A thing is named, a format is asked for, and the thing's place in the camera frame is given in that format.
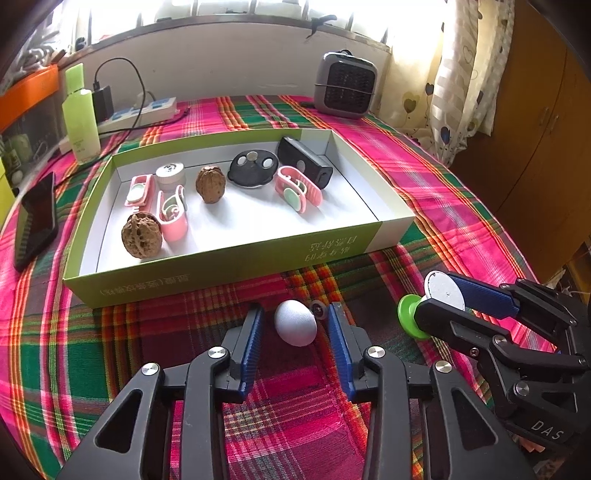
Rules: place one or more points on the white blue power strip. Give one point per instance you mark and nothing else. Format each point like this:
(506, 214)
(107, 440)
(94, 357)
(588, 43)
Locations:
(154, 112)

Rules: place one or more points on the wooden cabinet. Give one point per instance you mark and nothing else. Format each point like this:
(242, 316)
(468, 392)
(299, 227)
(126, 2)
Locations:
(533, 170)

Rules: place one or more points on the brown walnut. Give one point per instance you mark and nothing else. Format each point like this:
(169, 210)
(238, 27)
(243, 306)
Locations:
(210, 184)
(141, 235)

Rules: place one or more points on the black charger plug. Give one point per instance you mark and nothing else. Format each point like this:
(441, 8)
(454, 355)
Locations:
(102, 102)

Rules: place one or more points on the heart pattern curtain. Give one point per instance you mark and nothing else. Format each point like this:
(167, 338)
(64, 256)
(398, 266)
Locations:
(443, 78)

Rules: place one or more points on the black smartphone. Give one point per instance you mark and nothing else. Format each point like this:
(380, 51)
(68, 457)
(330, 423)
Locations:
(37, 225)

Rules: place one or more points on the yellow shoe box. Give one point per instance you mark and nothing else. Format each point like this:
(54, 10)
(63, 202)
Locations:
(7, 197)

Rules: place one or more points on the green lotion bottle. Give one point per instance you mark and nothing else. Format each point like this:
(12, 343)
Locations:
(79, 117)

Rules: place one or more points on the white ball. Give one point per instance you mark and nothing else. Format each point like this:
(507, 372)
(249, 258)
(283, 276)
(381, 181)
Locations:
(295, 323)

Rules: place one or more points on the black round disc with holes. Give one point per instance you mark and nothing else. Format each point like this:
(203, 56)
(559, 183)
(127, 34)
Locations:
(253, 168)

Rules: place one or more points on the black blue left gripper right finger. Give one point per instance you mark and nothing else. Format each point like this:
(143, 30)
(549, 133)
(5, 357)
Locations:
(430, 405)

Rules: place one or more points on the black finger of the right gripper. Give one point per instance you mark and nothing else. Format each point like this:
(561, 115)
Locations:
(466, 332)

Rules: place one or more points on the small grey wheel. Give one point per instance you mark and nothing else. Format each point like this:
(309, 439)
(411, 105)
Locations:
(319, 309)

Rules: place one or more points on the black rectangular device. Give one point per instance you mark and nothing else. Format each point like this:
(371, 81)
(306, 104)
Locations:
(293, 153)

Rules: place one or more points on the plaid pink green tablecloth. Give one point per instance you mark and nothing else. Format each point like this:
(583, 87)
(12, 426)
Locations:
(62, 363)

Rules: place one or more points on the pink small clip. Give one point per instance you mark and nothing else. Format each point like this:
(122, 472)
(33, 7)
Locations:
(296, 189)

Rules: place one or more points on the green white cardboard tray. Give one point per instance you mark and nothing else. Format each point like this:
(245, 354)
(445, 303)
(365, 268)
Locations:
(247, 234)

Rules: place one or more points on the white round jar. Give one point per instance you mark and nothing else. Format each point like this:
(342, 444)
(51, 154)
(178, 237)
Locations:
(170, 175)

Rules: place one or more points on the pink clip with mint pad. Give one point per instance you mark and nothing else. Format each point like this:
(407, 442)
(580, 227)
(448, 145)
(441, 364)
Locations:
(140, 191)

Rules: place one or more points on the black clip on windowsill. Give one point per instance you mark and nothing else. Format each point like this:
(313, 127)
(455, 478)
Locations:
(317, 22)

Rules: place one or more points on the pink curved clip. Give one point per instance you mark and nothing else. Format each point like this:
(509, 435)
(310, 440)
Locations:
(171, 214)

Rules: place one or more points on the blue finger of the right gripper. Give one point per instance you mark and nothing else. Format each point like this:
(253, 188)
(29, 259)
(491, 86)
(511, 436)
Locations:
(489, 295)

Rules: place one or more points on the grey small heater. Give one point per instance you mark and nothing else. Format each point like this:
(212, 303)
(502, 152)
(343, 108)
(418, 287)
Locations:
(345, 85)

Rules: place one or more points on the orange plastic tray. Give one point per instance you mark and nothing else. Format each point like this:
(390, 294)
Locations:
(26, 94)

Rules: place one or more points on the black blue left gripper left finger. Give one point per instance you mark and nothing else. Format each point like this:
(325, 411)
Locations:
(132, 438)

